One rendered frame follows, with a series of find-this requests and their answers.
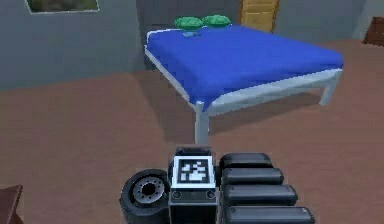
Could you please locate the green pillow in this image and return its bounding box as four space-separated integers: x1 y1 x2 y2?
173 16 205 32
201 14 232 29

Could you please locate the brown wooden furniture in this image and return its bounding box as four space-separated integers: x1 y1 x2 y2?
362 16 384 47
0 184 25 224

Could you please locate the yellow wooden door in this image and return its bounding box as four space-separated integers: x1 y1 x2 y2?
238 0 280 34

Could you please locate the blue bed with white frame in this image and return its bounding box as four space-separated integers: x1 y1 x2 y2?
143 24 345 145

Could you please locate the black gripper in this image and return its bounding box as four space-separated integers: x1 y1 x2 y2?
119 168 172 224

